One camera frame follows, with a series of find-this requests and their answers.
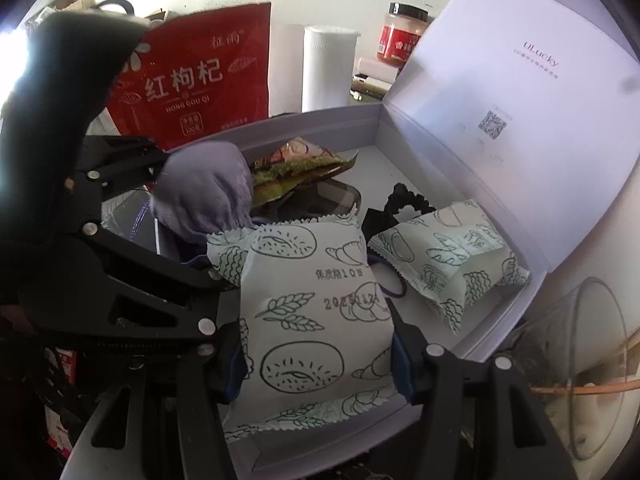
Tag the black scrunchie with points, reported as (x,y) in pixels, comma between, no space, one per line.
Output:
(405,205)

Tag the white green bread packet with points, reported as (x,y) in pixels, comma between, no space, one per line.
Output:
(445,260)
(310,320)

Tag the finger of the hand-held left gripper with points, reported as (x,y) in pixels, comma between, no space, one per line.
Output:
(125,165)
(150,280)

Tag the brown gold snack packet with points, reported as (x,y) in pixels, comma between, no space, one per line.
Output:
(295,165)

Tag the glass mug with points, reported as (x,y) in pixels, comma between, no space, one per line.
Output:
(590,340)

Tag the white gift box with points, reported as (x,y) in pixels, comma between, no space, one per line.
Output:
(475,85)

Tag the white paper roll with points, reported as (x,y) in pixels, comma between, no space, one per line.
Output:
(327,67)

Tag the red printed bag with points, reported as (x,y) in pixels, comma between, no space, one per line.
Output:
(200,75)

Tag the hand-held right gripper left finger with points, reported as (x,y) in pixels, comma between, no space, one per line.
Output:
(232,365)

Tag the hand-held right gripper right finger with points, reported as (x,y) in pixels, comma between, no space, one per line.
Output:
(404,367)

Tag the red jar with black lid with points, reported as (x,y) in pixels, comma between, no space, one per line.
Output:
(400,35)

